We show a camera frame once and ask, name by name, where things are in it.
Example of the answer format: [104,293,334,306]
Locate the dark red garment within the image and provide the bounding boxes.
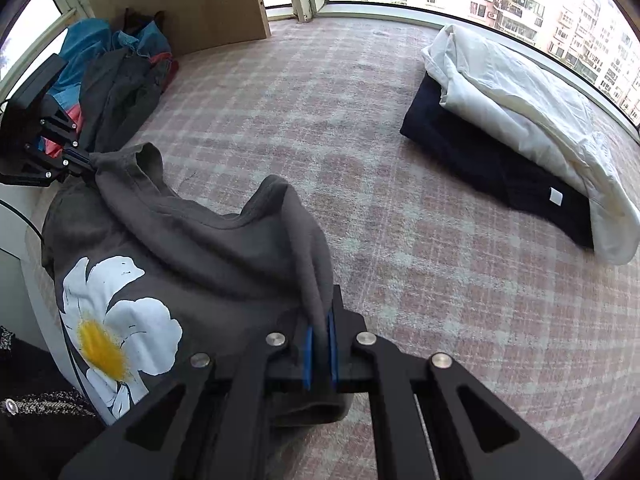
[157,57,180,93]

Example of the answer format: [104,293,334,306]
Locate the white folded garment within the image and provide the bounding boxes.
[420,24,640,266]

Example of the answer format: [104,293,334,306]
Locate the pink plaid rug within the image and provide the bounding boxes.
[20,17,640,480]

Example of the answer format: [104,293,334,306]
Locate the wooden cabinet panel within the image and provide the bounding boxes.
[82,0,272,56]

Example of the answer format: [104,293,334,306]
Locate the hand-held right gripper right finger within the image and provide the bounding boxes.
[326,285,583,480]

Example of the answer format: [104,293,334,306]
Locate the dark brown garment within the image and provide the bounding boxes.
[122,7,167,37]

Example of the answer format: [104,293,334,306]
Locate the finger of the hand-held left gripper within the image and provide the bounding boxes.
[40,102,93,166]
[27,145,92,181]

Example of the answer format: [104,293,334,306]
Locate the blue garment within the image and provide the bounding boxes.
[50,17,173,111]

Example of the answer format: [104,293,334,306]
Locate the navy folded garment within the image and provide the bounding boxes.
[400,72,596,251]

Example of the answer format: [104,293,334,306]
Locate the black tweed jacket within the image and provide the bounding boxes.
[0,325,106,480]

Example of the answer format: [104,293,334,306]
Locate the black cable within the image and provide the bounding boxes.
[0,199,88,401]

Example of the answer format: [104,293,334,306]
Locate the dark grey elastic-waist pants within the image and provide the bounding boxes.
[80,47,166,153]

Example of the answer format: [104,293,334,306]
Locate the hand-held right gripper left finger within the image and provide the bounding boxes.
[57,310,321,480]

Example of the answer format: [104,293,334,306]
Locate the pink garment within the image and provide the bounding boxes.
[42,102,83,156]

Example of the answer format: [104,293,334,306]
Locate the grey flower-print t-shirt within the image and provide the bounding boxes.
[40,142,351,428]

